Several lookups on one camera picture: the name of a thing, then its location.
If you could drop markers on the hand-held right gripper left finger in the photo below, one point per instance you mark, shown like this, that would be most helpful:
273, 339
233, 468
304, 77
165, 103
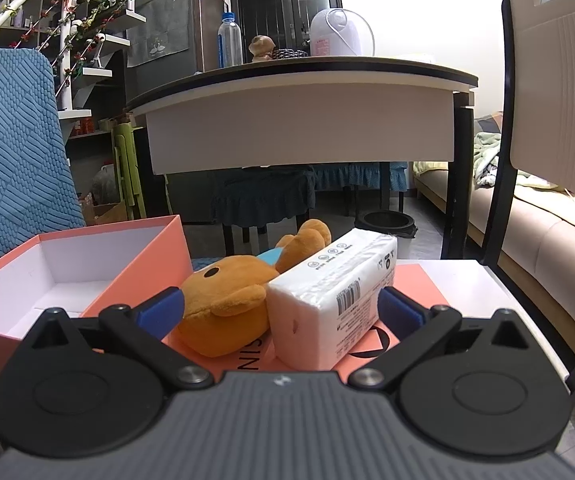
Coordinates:
160, 311

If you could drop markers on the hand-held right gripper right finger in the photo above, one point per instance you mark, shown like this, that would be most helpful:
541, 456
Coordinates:
400, 311

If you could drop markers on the pink box lid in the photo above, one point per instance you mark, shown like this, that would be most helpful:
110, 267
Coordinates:
420, 282

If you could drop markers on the brown teddy bear plush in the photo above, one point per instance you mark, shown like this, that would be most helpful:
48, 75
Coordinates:
227, 295

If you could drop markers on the white paper tag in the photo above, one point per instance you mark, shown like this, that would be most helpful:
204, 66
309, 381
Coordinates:
317, 310

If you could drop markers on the black trash bin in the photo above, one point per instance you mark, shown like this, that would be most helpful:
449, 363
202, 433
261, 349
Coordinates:
385, 222

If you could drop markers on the brown cardboard carton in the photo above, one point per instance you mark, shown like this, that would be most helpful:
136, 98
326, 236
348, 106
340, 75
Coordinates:
107, 214

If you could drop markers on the light teal chair cover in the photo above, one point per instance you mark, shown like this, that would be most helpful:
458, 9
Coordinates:
357, 175

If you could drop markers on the green folding stool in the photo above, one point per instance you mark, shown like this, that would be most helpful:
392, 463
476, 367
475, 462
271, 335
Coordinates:
127, 170

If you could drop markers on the blue textured chair cover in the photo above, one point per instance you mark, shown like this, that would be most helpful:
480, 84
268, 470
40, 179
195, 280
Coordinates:
12, 160

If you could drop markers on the dark teal chair cover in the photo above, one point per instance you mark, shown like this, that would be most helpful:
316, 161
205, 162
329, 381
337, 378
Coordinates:
262, 195

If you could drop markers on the beige sofa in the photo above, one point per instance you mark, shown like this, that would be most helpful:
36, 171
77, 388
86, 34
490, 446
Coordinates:
542, 240

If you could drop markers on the green blanket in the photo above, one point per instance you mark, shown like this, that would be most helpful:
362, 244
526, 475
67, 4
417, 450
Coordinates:
485, 155

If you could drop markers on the wooden table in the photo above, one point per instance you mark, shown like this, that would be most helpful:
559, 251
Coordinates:
292, 125

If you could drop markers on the white staircase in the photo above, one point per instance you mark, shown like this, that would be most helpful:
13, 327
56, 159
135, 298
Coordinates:
65, 60

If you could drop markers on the clear water bottle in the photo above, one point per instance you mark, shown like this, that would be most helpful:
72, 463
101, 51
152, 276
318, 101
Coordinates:
230, 42

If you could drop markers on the dark woven basket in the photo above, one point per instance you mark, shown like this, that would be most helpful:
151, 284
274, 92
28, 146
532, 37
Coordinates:
289, 53

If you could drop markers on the small brown figurine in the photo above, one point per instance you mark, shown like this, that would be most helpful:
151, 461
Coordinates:
261, 49

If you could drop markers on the grey hanging cloth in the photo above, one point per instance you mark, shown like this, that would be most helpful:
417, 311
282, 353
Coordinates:
160, 30

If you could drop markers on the brown cabinet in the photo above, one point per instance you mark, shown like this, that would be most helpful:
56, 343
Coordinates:
207, 25

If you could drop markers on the beige chair with black frame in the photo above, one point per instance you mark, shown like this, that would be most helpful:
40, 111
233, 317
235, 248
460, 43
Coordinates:
557, 100

